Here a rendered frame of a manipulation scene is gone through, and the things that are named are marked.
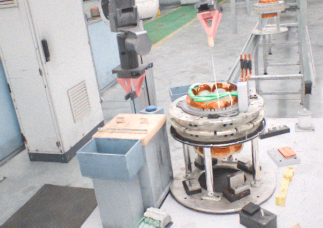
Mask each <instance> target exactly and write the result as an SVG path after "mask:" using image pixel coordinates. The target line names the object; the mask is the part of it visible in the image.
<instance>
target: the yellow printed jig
mask: <svg viewBox="0 0 323 228"><path fill-rule="evenodd" d="M292 176H294V167H287V169H284V173H283V179H282V182H281V189H280V194H276V196H275V200H276V205H278V206H283V207H285V205H286V198H287V192H288V185H289V182H292Z"/></svg>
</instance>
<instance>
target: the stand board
mask: <svg viewBox="0 0 323 228"><path fill-rule="evenodd" d="M116 117H124V119H125V123H117V119H116ZM140 118H148V119H149V123H148V124H141V123H140ZM166 121H167V116H166V115H164V114H118V115H117V116H115V117H114V118H113V119H112V120H111V121H110V122H109V123H108V124H107V125H105V126H104V127H103V128H114V129H147V130H148V134H145V133H115V132H99V131H98V132H97V133H96V134H94V135H93V136H92V138H94V137H109V138H122V139H141V143H142V145H146V144H147V143H148V142H149V141H150V139H151V138H152V137H153V136H154V135H155V134H156V132H157V131H158V130H159V129H160V128H161V127H162V126H163V124H164V123H165V122H166Z"/></svg>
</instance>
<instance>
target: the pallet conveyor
mask: <svg viewBox="0 0 323 228"><path fill-rule="evenodd" d="M285 1H287V0H285ZM292 4H296V5H300V0H296V3H285V5H292ZM287 11H288V10H284V11H281V12H280V16H290V15H296V17H297V19H296V21H293V22H285V24H284V23H280V26H281V27H283V26H290V25H297V30H296V31H290V32H285V33H298V37H297V39H298V42H285V43H271V35H268V43H266V36H265V35H263V36H262V35H255V36H254V38H253V40H252V42H251V43H250V46H249V48H248V50H247V52H246V54H247V55H246V59H247V61H248V60H249V58H248V54H251V57H250V58H251V61H252V59H253V57H254V71H255V76H250V77H249V78H248V80H255V84H256V93H257V94H258V95H259V96H260V95H281V94H300V95H301V102H300V104H301V105H302V107H303V108H306V110H308V111H310V94H311V92H312V91H316V83H315V82H317V77H316V71H315V68H314V62H313V57H312V50H311V45H310V39H309V34H308V30H307V26H306V29H303V28H302V11H300V10H298V9H297V10H296V11H293V12H287ZM267 22H268V25H266V23H267ZM291 23H292V24H291ZM270 27H276V24H274V17H272V25H271V18H270V17H268V18H263V19H262V28H270ZM282 34H284V33H282ZM252 36H253V34H251V35H250V37H249V39H248V41H247V42H246V45H245V46H244V48H243V50H242V52H241V55H242V54H244V52H245V50H246V47H247V45H248V43H249V42H250V40H251V38H252ZM261 36H262V43H259V42H260V39H261ZM267 46H268V51H269V54H268V55H272V53H271V52H272V47H285V46H298V53H299V60H298V61H297V62H296V63H271V64H269V63H268V62H267V57H266V47H267ZM258 47H262V48H263V63H264V75H267V74H268V73H267V66H290V65H299V74H295V75H277V76H259V69H258ZM240 58H241V57H240V55H239V57H238V59H237V60H236V63H235V65H234V67H233V69H232V71H231V72H230V74H229V76H228V77H227V79H226V82H229V81H230V79H231V77H232V75H233V74H234V72H235V69H236V66H237V65H238V63H239V61H240ZM285 79H297V80H301V88H300V89H298V90H297V91H262V90H260V82H259V80H285ZM239 81H241V66H239V68H238V70H237V73H236V76H235V78H234V79H233V81H232V83H235V82H239Z"/></svg>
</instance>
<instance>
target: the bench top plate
mask: <svg viewBox="0 0 323 228"><path fill-rule="evenodd" d="M273 119H275V120H273ZM287 120H288V121H291V122H288V121H287ZM278 121H279V122H278ZM282 121H283V122H282ZM285 122H286V123H285ZM295 123H298V118H266V124H267V126H266V129H267V128H269V127H270V126H271V124H274V125H275V126H280V124H283V125H286V126H288V127H289V128H290V133H286V134H282V135H279V136H275V137H270V138H265V139H258V148H259V160H260V161H263V162H265V163H266V164H267V165H268V166H270V167H271V168H272V170H273V171H274V173H275V175H276V187H275V189H274V191H273V192H272V194H271V195H270V196H269V197H268V198H267V199H266V200H265V201H263V202H260V203H259V204H258V205H259V206H260V207H261V208H263V209H266V210H268V211H270V212H272V213H274V214H276V215H277V228H290V227H293V226H295V225H296V224H297V223H298V224H300V226H301V228H323V118H312V119H311V123H312V124H314V125H315V130H316V132H295ZM275 126H271V127H275ZM295 141H296V144H294V142H295ZM244 144H245V146H244V148H243V150H241V152H240V153H239V154H242V155H247V156H251V157H252V154H251V140H250V141H247V142H245V143H244ZM281 147H291V149H293V150H294V152H295V153H296V156H298V157H300V158H301V163H300V164H296V165H290V166H284V167H278V166H277V165H276V164H275V162H274V161H273V160H272V159H271V158H270V157H269V155H268V154H267V153H266V150H267V149H273V148H281ZM189 150H190V159H191V160H192V159H195V158H196V157H198V153H196V152H195V150H194V148H193V146H189ZM171 161H172V169H173V173H174V171H175V170H176V169H177V168H178V167H179V166H182V165H183V164H185V160H184V155H183V148H181V149H178V150H176V151H174V152H173V153H171ZM287 167H294V176H292V182H289V185H288V192H287V198H286V205H285V207H283V206H276V204H275V203H276V200H275V196H276V194H280V189H281V182H282V179H283V173H284V169H287ZM318 174H319V175H318ZM296 185H297V186H296ZM299 185H300V186H299ZM304 191H305V192H304ZM266 206H268V207H266ZM275 209H276V210H275ZM161 210H162V211H168V212H169V213H170V216H171V219H172V221H173V225H172V226H171V227H170V228H240V227H242V228H247V227H245V226H244V225H242V224H240V223H239V211H235V212H206V211H200V210H197V209H194V208H190V207H187V206H185V205H184V204H182V203H181V202H179V201H178V200H177V199H175V198H174V196H173V195H172V193H171V192H170V193H169V195H168V196H167V198H166V199H165V201H164V203H163V204H162V206H161ZM284 210H285V211H284ZM274 211H275V212H274ZM279 215H280V216H279ZM289 215H290V216H289ZM80 228H105V227H103V225H102V220H101V217H100V212H99V207H98V206H97V207H96V208H95V209H94V210H93V213H92V214H91V215H90V216H89V217H88V219H87V220H86V221H85V222H84V224H83V225H82V226H81V227H80Z"/></svg>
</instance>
